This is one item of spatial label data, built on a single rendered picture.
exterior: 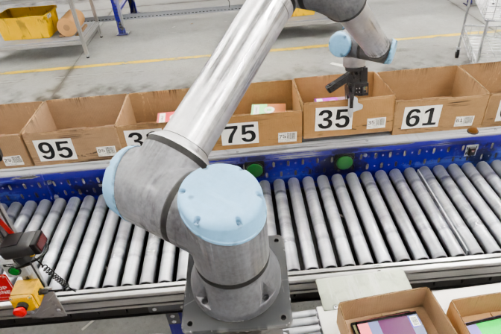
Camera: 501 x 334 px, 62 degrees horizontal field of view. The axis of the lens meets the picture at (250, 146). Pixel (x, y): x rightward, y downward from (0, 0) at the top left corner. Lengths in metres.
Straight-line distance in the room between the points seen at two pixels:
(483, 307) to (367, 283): 0.34
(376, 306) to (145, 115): 1.34
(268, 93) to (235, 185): 1.32
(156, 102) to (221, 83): 1.18
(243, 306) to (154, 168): 0.31
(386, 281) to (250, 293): 0.76
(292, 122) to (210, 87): 0.92
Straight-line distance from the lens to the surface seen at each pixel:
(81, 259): 1.72
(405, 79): 2.15
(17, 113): 2.28
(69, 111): 2.18
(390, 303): 1.41
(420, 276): 1.62
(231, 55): 0.93
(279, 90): 2.01
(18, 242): 1.37
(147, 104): 2.07
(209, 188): 0.73
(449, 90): 2.28
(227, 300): 0.84
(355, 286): 1.49
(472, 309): 1.49
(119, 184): 0.84
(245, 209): 0.69
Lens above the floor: 1.95
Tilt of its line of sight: 35 degrees down
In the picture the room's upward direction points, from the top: 5 degrees counter-clockwise
